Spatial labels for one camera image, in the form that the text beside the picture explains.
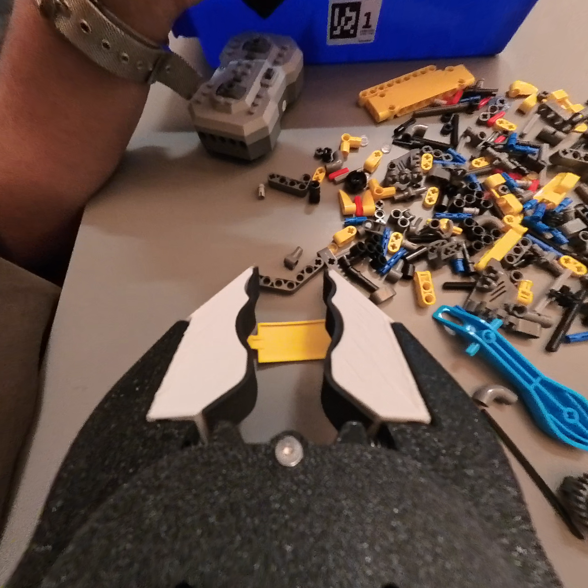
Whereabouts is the blue plastic bin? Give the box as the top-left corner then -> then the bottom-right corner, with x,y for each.
168,0 -> 540,65

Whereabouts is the dark grey gear ring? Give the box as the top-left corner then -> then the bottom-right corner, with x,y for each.
557,473 -> 588,524

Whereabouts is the yellow perforated long panel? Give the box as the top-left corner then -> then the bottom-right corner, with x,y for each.
358,64 -> 476,123

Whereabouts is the long black axle rod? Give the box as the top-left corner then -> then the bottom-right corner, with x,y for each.
482,409 -> 584,539

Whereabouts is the blue brick separator tool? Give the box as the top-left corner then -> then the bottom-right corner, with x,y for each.
432,304 -> 588,448

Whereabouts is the pile of small brick parts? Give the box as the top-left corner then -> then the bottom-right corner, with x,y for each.
264,78 -> 588,354

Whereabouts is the grey battery box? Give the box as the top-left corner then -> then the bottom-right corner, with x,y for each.
188,33 -> 305,161

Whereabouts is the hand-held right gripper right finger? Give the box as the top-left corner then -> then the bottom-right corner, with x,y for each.
322,269 -> 432,437

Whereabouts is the dark grey angled beam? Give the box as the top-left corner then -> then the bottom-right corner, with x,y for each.
258,255 -> 338,293

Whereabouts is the person's left forearm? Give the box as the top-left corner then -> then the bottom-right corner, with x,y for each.
0,0 -> 154,276

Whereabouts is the person's left hand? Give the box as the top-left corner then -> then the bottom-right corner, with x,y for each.
99,0 -> 203,44

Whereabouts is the grey elbow pipe piece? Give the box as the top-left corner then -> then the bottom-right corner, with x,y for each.
472,386 -> 517,407

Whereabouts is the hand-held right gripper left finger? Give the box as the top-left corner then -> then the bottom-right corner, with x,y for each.
146,266 -> 260,437

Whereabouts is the yellow curved panel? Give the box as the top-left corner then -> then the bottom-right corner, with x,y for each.
247,318 -> 332,364

